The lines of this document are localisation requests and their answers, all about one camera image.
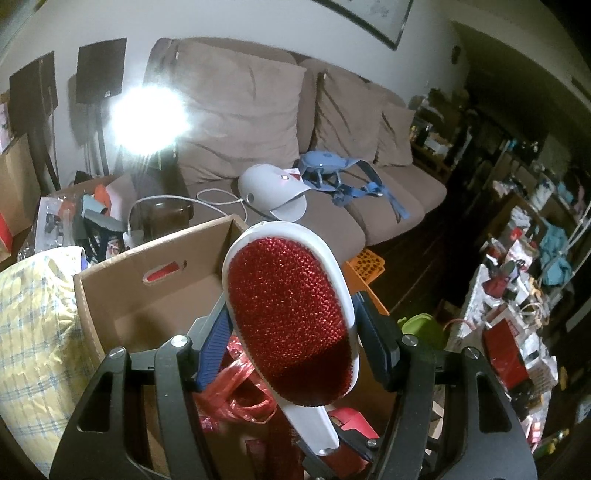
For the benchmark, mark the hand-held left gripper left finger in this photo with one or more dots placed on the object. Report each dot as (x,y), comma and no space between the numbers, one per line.
(214,350)

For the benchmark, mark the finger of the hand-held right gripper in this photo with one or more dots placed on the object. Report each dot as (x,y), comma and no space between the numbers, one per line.
(362,443)

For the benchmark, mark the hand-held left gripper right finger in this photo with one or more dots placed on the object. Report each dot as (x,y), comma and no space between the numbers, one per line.
(376,341)

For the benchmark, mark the red plastic twine ball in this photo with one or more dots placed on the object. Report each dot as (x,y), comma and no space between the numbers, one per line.
(231,392)

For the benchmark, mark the red lint brush white frame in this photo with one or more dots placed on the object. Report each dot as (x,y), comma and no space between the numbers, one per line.
(286,314)

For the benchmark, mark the cardboard box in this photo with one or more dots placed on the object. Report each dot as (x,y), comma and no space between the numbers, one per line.
(129,300)

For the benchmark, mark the green plastic container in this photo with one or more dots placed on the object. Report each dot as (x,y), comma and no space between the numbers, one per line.
(422,325)

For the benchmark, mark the orange plastic crate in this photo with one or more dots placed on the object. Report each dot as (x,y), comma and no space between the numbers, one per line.
(367,265)

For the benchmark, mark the cluttered white table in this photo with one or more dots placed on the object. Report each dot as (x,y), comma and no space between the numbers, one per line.
(480,286)

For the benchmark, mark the tall red paper bag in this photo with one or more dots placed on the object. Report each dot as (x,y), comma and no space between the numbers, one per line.
(505,355)

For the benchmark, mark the dark round side table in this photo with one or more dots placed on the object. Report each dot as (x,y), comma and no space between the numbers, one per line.
(166,219)

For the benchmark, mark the white dome device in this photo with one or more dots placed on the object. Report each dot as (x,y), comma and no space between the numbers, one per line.
(263,184)

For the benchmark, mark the teal grey tool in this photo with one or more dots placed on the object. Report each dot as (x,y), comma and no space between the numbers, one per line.
(99,217)

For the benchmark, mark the yellow plaid tablecloth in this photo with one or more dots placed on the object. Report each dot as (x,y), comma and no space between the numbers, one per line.
(37,346)

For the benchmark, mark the clear plastic packet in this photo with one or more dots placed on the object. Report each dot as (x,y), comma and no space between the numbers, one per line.
(53,221)

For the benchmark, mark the dark wooden shelf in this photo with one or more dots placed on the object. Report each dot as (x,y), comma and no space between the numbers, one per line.
(438,138)

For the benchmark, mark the bright lamp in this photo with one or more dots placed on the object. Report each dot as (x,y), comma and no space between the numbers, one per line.
(147,120)

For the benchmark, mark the beige sofa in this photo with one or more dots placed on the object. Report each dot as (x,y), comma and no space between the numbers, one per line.
(240,106)

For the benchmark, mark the black speaker on stand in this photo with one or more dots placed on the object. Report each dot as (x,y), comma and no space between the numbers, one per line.
(34,83)
(101,69)

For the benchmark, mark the framed wall painting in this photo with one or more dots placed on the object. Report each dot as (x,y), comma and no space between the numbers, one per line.
(369,14)

